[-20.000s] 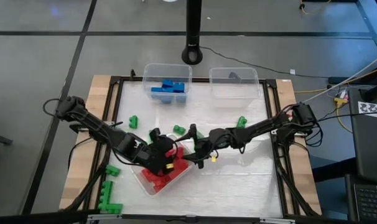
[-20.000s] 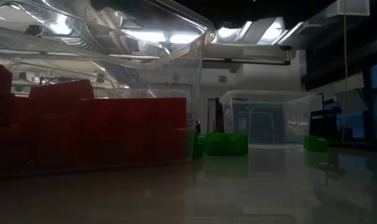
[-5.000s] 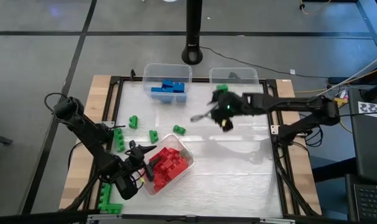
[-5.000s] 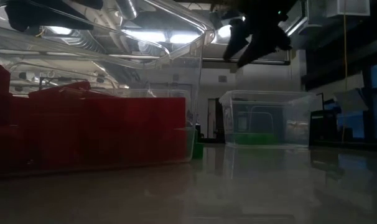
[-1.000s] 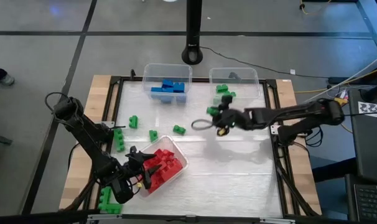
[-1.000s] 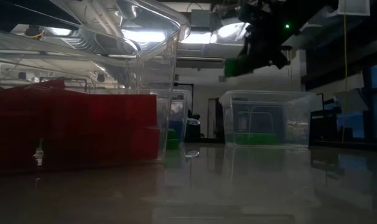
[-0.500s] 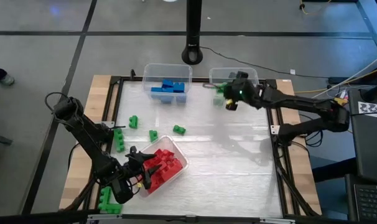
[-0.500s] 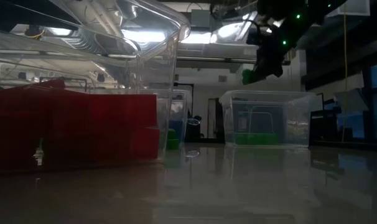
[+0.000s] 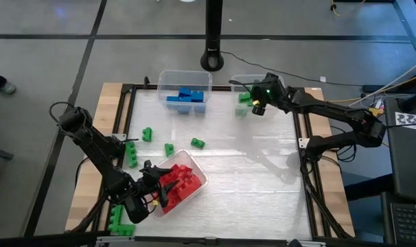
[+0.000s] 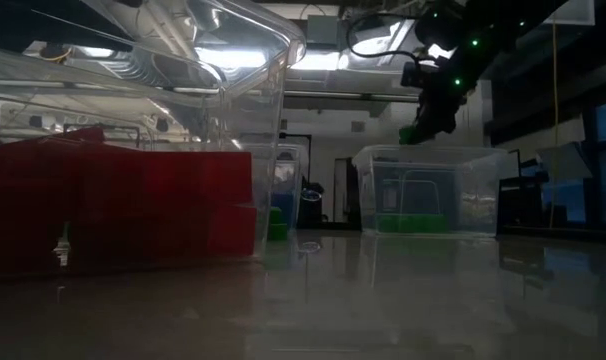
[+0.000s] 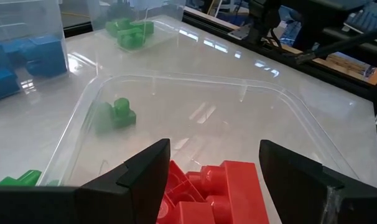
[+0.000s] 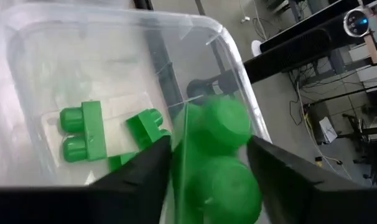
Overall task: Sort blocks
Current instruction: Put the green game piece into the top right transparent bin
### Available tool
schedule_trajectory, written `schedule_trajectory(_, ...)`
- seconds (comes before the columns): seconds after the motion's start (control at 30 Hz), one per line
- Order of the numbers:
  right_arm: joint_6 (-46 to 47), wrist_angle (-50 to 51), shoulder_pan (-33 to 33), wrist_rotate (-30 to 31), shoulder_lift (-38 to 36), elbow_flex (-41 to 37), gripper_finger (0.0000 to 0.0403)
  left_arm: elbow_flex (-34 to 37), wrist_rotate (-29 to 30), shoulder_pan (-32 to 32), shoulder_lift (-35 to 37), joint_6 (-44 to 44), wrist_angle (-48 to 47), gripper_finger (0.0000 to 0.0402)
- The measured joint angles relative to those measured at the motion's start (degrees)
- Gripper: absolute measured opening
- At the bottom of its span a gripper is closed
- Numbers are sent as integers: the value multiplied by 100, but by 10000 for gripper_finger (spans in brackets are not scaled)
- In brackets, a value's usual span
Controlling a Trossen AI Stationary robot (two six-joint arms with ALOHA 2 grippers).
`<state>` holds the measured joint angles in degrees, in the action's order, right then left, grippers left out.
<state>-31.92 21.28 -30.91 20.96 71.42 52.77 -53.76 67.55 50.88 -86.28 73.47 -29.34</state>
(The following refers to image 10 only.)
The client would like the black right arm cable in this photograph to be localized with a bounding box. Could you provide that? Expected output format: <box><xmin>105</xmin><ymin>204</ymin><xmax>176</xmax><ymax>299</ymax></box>
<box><xmin>346</xmin><ymin>13</ymin><xmax>424</xmax><ymax>64</ymax></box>

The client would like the ceiling light panel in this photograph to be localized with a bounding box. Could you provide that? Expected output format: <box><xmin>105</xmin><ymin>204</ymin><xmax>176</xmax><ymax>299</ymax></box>
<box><xmin>290</xmin><ymin>49</ymin><xmax>350</xmax><ymax>71</ymax></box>

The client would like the large red toy block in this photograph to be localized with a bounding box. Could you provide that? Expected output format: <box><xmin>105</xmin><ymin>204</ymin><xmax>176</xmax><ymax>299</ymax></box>
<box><xmin>145</xmin><ymin>151</ymin><xmax>254</xmax><ymax>207</ymax></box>

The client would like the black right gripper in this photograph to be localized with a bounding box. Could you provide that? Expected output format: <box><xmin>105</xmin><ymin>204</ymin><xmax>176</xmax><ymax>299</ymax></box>
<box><xmin>401</xmin><ymin>54</ymin><xmax>472</xmax><ymax>146</ymax></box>

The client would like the blue toy block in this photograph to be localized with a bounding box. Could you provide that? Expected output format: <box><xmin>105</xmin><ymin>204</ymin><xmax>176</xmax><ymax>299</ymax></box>
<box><xmin>272</xmin><ymin>192</ymin><xmax>297</xmax><ymax>226</ymax></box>

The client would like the clear plastic bin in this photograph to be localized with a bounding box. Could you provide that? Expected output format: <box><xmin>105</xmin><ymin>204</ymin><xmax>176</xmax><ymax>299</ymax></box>
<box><xmin>351</xmin><ymin>144</ymin><xmax>508</xmax><ymax>238</ymax></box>
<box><xmin>0</xmin><ymin>0</ymin><xmax>308</xmax><ymax>269</ymax></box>
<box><xmin>252</xmin><ymin>142</ymin><xmax>305</xmax><ymax>241</ymax></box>

